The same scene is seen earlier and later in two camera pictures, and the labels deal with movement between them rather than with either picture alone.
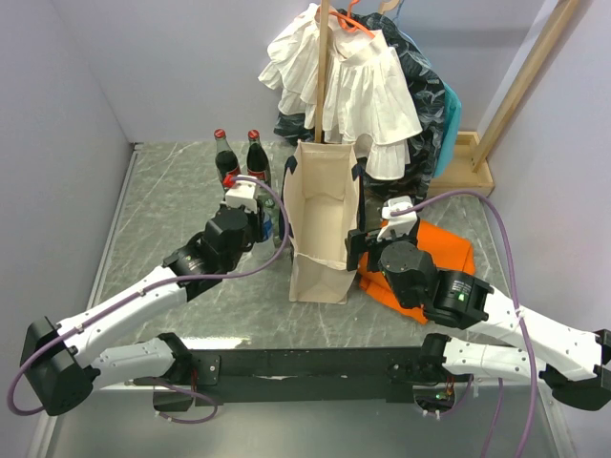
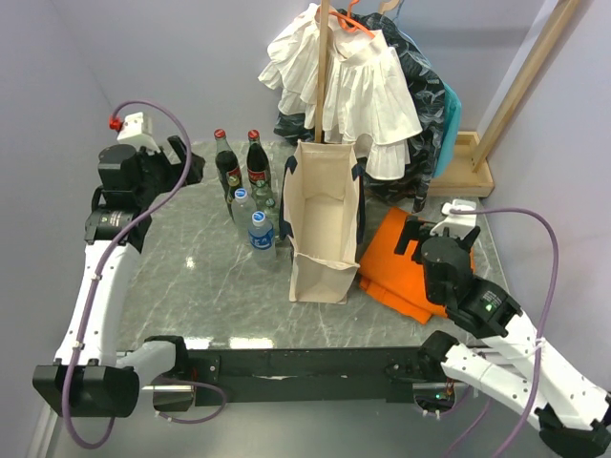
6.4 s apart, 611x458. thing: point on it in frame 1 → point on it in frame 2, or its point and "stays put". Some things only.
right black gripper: (357, 240) → (412, 228)
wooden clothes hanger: (387, 6) stays put
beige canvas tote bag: (321, 200) stays put
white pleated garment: (366, 95) stays put
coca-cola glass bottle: (225, 159) stays put
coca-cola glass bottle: (257, 159) stays put
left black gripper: (257, 220) → (173, 170)
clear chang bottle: (276, 232) stays put
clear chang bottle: (271, 208) → (261, 195)
